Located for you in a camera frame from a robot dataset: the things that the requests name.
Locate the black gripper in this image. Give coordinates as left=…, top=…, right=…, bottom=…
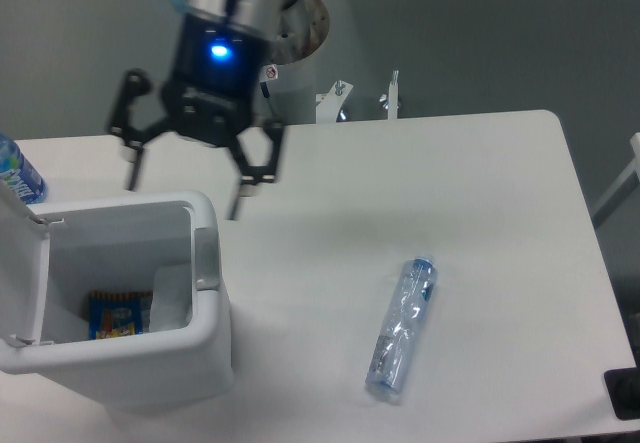
left=106, top=14, right=285, bottom=221

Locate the clear crushed plastic bottle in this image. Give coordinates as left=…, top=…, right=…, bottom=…
left=365, top=254, right=438, bottom=399

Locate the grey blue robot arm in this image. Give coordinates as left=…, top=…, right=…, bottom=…
left=106, top=0, right=286, bottom=220

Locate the white trash can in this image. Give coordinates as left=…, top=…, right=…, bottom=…
left=1, top=188, right=234, bottom=407

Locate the blue labelled water bottle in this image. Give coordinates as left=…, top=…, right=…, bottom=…
left=1, top=134, right=48, bottom=204

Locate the blue orange snack packet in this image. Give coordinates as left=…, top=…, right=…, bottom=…
left=88, top=290, right=153, bottom=340

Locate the black clamp table edge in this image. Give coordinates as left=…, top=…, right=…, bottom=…
left=604, top=367, right=639, bottom=421

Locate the black cable on pedestal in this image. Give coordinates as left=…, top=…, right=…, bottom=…
left=257, top=65, right=282, bottom=127

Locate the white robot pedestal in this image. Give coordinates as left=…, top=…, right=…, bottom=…
left=254, top=0, right=330, bottom=125

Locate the white bracket middle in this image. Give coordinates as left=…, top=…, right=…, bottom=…
left=315, top=80, right=354, bottom=124

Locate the white bracket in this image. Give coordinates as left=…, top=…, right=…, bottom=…
left=379, top=69, right=402, bottom=120
left=315, top=80, right=354, bottom=124

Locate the white bracket right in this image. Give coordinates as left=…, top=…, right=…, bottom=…
left=379, top=69, right=402, bottom=120

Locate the white frame right edge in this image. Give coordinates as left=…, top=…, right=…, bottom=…
left=591, top=133, right=639, bottom=228

